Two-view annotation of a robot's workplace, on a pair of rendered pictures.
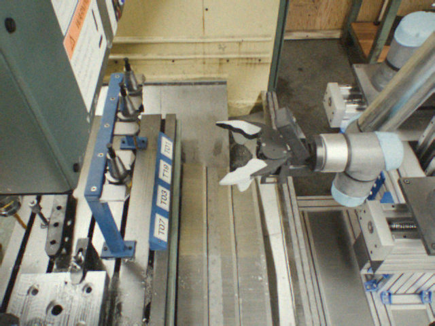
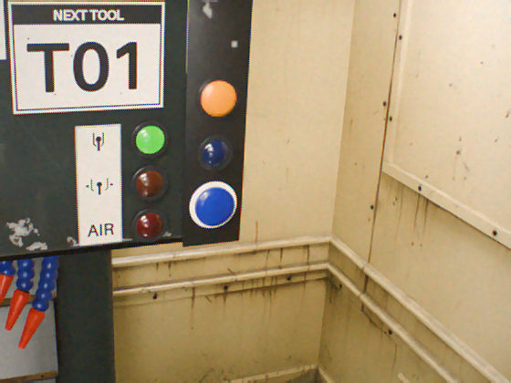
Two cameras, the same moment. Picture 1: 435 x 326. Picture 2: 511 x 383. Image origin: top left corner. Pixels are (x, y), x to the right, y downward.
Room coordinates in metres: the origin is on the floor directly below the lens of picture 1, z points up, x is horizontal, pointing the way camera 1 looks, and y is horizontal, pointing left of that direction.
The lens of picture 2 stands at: (0.53, -0.27, 1.84)
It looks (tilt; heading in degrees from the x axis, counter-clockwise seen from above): 20 degrees down; 68
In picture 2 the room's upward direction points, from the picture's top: 3 degrees clockwise
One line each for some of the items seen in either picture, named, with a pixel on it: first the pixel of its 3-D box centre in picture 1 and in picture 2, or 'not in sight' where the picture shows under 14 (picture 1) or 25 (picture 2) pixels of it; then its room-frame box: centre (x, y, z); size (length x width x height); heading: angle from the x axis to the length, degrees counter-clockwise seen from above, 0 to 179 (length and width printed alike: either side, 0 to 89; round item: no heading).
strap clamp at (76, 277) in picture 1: (82, 263); not in sight; (0.46, 0.38, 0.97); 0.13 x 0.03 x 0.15; 2
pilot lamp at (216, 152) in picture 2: not in sight; (215, 153); (0.68, 0.17, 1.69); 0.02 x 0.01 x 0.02; 2
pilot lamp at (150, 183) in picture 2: not in sight; (150, 183); (0.63, 0.17, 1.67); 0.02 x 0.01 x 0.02; 2
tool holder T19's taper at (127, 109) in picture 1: (126, 102); not in sight; (0.82, 0.26, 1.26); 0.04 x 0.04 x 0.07
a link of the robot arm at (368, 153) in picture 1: (368, 152); not in sight; (0.49, -0.30, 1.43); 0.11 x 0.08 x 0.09; 92
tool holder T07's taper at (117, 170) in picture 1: (115, 163); not in sight; (0.60, 0.25, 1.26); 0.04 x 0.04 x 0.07
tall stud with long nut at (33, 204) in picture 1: (39, 212); not in sight; (0.64, 0.55, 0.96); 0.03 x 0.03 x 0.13
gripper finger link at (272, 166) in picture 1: (264, 163); not in sight; (0.45, -0.09, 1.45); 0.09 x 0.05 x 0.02; 128
